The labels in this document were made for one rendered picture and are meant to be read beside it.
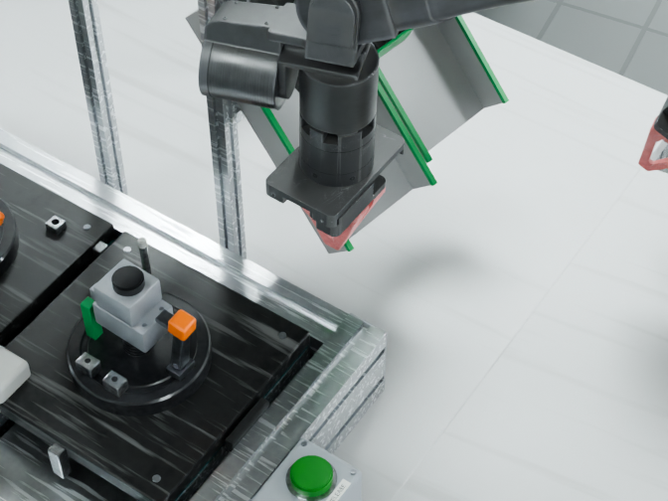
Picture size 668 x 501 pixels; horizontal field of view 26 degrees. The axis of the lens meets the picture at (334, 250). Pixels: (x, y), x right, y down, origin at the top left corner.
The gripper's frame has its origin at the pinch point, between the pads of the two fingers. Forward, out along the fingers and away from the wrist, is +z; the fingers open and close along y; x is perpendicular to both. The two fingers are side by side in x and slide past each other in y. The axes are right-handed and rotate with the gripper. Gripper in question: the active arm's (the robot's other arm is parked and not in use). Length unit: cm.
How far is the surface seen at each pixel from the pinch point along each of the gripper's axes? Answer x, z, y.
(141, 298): -17.5, 15.3, 5.2
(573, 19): -52, 121, -173
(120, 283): -19.5, 14.1, 5.6
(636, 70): -32, 121, -167
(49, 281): -33.2, 26.7, 2.4
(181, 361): -13.4, 21.8, 5.1
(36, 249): -37.3, 26.8, -0.2
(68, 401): -21.8, 26.7, 12.5
